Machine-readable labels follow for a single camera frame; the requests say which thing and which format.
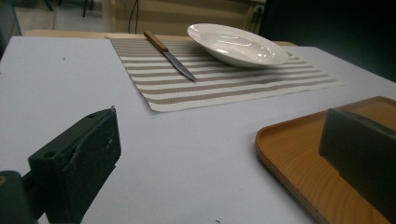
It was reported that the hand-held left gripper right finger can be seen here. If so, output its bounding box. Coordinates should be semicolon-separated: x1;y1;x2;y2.
318;107;396;224

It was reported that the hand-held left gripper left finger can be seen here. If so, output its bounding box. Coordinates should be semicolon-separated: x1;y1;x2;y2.
21;105;122;224

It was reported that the wooden tray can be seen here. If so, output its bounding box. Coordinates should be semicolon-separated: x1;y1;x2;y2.
255;95;396;224

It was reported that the striped placemat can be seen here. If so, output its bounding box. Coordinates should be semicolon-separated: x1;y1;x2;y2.
105;35;344;113

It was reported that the white plate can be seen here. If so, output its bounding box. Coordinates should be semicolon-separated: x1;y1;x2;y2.
186;22;290;69

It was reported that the beige curtain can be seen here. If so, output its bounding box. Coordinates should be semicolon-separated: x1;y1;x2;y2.
102;0;265;36

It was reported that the wooden-handled knife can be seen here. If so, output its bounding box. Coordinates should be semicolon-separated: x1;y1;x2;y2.
143;30;198;83

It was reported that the black cable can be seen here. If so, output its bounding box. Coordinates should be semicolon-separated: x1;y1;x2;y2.
127;0;140;35

